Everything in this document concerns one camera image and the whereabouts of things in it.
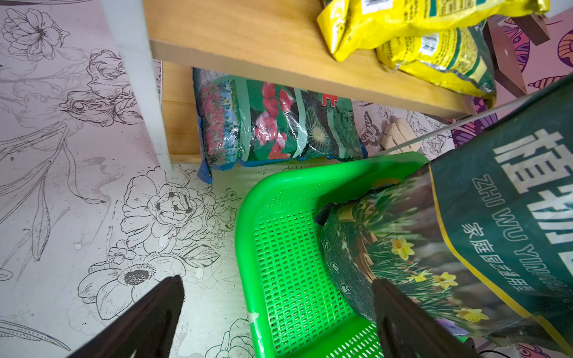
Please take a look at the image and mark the dark green fertilizer bag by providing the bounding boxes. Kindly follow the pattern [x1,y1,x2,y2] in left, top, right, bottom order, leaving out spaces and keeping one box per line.
[316,77,572,354]

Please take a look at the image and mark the yellow green small bag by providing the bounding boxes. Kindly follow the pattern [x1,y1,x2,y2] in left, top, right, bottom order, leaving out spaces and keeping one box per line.
[375,22,497,105]
[317,0,551,62]

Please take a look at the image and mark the floral bag on lower shelf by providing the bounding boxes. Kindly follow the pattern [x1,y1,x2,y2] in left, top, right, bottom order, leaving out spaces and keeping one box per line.
[192,68,367,183]

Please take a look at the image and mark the dark brown wooden stand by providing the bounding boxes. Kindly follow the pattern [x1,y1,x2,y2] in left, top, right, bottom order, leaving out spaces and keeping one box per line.
[483,13,550,98]

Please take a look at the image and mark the white frame wooden shelf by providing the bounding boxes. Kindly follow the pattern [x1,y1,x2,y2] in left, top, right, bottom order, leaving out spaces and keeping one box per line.
[101,1,475,170]

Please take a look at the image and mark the green plastic mesh basket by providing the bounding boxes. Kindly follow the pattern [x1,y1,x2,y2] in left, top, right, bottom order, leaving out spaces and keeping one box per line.
[236,153,427,357]

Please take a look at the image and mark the beige work glove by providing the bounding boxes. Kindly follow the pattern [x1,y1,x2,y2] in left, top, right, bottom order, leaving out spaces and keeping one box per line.
[379,116,417,150]

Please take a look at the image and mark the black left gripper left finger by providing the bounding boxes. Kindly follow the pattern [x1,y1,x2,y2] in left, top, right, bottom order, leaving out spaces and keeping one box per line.
[70,275,184,357]

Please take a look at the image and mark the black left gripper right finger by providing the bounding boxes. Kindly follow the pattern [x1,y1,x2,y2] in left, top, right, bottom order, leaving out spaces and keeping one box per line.
[372,279,479,357]

